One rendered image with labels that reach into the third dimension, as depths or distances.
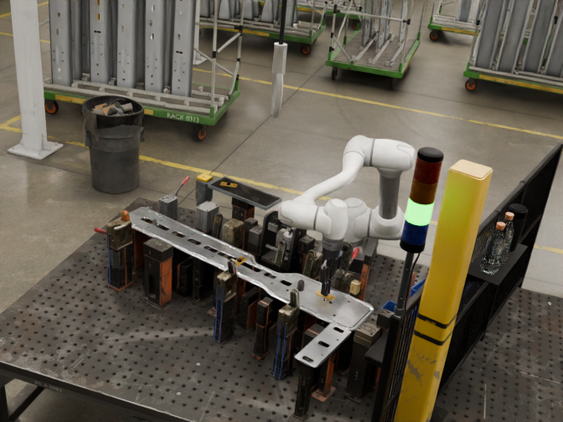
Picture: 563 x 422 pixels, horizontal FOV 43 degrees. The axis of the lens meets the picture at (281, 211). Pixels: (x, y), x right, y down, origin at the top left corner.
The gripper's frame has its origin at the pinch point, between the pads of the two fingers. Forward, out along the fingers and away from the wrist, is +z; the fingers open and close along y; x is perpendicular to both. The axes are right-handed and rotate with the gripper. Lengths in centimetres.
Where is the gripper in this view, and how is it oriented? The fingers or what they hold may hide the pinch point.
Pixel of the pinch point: (326, 286)
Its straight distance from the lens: 308.1
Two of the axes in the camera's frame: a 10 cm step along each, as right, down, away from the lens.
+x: 8.3, 3.2, -4.6
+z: -0.9, 8.8, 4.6
